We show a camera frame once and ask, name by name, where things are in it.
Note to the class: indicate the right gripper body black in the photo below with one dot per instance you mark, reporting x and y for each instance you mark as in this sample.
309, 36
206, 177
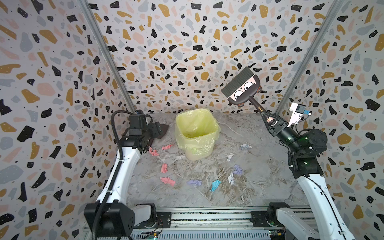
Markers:
274, 124

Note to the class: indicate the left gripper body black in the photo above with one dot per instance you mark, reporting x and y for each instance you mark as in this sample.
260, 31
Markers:
152, 131

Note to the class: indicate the brown dustpan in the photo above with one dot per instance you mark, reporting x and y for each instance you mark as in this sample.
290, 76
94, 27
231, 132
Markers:
161, 130

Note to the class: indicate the brown cartoon face brush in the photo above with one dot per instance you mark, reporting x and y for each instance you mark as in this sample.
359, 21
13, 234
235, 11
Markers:
242, 88

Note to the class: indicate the bin with yellow bag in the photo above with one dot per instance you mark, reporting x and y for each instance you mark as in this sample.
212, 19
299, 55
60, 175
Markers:
196, 133

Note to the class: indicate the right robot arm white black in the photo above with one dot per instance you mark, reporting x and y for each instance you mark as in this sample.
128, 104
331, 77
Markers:
303, 150

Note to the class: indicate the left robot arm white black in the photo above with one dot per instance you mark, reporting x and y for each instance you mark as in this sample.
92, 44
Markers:
117, 186

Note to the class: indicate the pink paper scrap far left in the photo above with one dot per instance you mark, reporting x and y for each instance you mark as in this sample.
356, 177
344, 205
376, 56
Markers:
153, 152

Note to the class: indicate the pink paper scrap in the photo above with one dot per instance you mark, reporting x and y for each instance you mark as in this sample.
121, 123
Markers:
167, 147
167, 181
164, 168
153, 152

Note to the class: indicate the pink paper scrap upper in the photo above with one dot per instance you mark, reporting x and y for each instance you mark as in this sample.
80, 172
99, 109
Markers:
167, 147

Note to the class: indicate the pale blue paper scrap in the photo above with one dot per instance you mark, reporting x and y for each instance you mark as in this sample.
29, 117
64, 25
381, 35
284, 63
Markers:
245, 147

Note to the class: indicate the pink paper scrap middle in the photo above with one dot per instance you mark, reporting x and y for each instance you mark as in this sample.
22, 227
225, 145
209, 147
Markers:
164, 168

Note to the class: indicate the pink paper scrap lower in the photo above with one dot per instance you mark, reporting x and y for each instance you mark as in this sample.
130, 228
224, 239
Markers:
167, 181

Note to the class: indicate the white paper scrap middle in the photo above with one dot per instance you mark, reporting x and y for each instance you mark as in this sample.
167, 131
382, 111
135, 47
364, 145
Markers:
229, 156

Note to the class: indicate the white paper scrap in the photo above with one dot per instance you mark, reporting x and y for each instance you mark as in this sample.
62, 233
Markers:
231, 179
229, 156

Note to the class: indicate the purple paper scrap right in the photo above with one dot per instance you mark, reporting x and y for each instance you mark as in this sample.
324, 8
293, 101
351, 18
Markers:
238, 170

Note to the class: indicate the purple paper scrap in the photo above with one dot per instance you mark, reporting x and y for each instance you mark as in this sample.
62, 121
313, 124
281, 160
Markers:
238, 170
195, 183

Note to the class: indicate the white paper scrap lower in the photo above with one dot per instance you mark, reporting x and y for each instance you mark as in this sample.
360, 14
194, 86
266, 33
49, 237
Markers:
231, 179

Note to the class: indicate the purple paper scrap lower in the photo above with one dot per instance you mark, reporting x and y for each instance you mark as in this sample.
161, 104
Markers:
195, 183

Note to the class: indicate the cyan paper scrap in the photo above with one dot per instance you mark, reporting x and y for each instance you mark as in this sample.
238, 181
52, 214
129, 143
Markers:
215, 185

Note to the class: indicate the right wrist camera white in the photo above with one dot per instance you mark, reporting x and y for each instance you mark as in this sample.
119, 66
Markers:
299, 113

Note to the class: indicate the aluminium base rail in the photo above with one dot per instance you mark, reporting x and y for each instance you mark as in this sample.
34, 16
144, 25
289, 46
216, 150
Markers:
217, 223

